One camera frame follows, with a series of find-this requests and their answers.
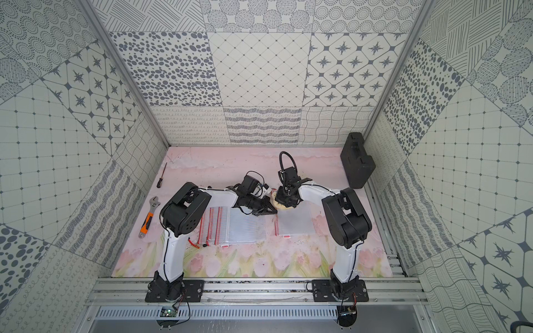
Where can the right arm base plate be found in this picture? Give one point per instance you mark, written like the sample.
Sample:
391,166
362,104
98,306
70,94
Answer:
331,291

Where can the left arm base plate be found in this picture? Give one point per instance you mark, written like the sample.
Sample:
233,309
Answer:
160,290

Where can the black red screwdriver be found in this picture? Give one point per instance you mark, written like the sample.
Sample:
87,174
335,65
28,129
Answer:
160,180

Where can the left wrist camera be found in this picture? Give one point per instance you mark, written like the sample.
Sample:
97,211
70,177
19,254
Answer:
252,186

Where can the black plastic case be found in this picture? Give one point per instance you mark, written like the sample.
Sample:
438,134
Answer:
357,164

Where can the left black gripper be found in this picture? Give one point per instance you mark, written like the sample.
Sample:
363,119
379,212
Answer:
259,205

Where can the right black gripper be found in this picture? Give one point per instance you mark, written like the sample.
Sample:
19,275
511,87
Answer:
279,198

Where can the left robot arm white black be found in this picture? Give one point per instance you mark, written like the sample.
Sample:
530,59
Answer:
181,215

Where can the aluminium mounting rail frame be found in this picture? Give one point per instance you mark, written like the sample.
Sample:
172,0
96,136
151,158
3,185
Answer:
250,298

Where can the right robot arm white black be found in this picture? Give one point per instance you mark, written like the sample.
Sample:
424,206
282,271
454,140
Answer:
347,221

